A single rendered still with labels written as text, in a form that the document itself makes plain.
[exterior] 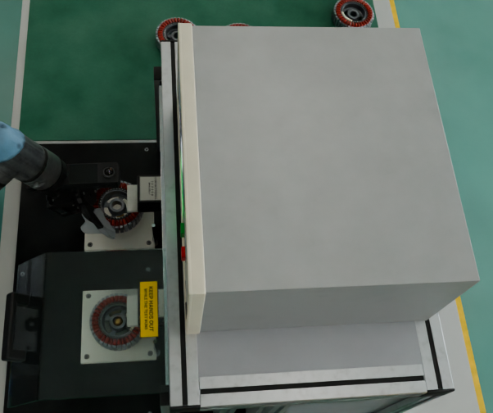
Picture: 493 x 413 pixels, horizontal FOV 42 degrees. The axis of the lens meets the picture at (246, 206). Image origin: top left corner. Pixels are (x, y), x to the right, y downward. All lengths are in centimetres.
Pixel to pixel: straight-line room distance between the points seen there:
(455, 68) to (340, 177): 203
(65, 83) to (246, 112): 82
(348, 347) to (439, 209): 27
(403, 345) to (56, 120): 98
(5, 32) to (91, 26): 106
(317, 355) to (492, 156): 182
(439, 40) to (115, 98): 172
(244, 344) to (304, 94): 39
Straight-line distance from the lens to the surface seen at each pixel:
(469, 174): 264
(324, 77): 100
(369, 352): 105
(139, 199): 130
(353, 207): 89
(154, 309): 107
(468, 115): 278
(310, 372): 102
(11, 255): 148
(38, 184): 123
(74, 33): 177
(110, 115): 161
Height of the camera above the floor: 209
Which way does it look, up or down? 64 degrees down
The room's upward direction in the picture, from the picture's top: 14 degrees clockwise
